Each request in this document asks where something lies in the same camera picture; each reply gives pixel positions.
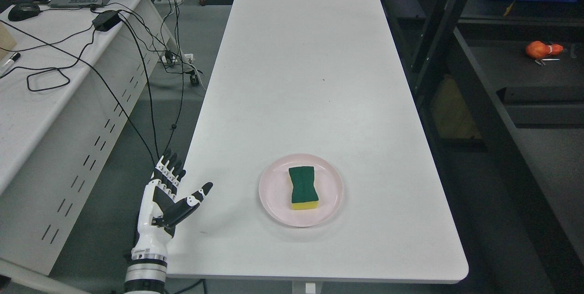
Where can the orange toy object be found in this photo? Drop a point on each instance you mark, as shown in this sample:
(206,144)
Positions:
(538,50)

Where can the black computer mouse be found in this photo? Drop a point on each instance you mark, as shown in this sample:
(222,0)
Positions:
(23,11)

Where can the pink round plate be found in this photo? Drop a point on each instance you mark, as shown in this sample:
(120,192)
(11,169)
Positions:
(275,189)

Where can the white work table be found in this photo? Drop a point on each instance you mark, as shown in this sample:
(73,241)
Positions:
(319,77)

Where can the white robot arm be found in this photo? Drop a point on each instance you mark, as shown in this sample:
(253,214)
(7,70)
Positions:
(146,276)

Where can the white side desk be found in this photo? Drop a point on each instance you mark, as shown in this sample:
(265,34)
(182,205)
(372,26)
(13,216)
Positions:
(62,110)

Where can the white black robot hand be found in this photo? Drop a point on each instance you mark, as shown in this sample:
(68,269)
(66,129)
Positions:
(161,211)

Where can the black marker pen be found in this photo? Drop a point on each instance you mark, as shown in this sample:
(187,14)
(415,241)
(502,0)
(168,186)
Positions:
(12,59)

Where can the green yellow sponge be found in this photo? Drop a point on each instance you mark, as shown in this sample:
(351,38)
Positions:
(304,195)

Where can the white power strip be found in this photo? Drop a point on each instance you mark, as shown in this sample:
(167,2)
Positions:
(173,60)

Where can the dark metal shelf rack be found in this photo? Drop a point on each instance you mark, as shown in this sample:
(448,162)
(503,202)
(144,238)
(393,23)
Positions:
(506,132)

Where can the black power adapter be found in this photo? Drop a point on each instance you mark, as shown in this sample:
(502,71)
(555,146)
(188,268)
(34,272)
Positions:
(106,20)

